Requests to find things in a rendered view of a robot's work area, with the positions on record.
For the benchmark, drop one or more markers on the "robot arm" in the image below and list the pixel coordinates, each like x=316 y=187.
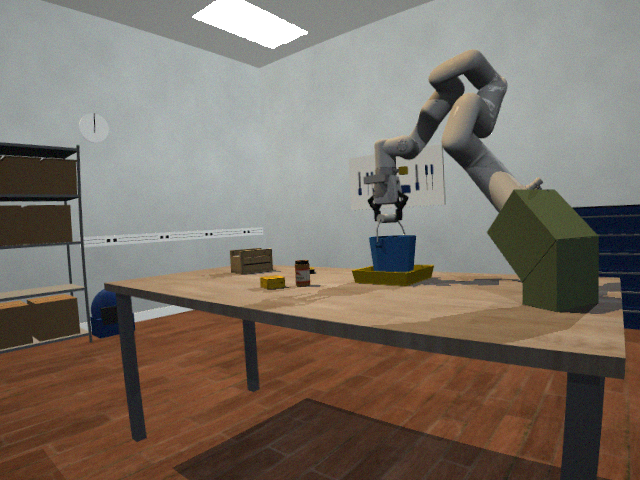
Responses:
x=458 y=140

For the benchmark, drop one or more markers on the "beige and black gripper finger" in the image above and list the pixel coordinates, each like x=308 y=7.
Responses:
x=399 y=214
x=374 y=207

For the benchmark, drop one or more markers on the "small glass jar with black lid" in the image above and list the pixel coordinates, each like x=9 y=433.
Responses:
x=302 y=272

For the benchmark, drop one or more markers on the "small wooden crate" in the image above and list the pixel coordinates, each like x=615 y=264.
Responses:
x=244 y=265

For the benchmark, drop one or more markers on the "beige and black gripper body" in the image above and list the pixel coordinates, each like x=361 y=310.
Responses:
x=387 y=193

